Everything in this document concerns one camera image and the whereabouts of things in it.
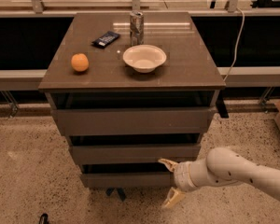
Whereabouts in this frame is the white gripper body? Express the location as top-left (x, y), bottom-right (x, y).
top-left (174, 161), bottom-right (198, 192)

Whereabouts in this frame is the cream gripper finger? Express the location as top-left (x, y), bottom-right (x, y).
top-left (158, 158), bottom-right (178, 173)
top-left (161, 188), bottom-right (186, 209)

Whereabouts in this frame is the grey drawer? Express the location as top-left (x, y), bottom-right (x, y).
top-left (52, 107), bottom-right (216, 136)
top-left (80, 172), bottom-right (175, 188)
top-left (69, 144), bottom-right (201, 165)

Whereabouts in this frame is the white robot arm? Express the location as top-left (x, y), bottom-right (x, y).
top-left (159, 147), bottom-right (280, 208)

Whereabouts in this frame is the grey top drawer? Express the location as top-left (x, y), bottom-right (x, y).
top-left (52, 107), bottom-right (216, 136)

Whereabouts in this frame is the grey bottom drawer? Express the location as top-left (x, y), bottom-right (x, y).
top-left (80, 172), bottom-right (175, 188)

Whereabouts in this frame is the grey drawer cabinet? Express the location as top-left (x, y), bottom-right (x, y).
top-left (37, 11), bottom-right (227, 202)

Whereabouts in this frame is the white bowl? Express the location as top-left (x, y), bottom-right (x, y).
top-left (123, 45), bottom-right (167, 73)

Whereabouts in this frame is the orange fruit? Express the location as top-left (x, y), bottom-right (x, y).
top-left (71, 53), bottom-right (89, 72)

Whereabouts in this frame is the silver drink can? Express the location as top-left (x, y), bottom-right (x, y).
top-left (130, 10), bottom-right (144, 46)

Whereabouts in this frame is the white cable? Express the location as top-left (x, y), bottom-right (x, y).
top-left (223, 7), bottom-right (245, 82)

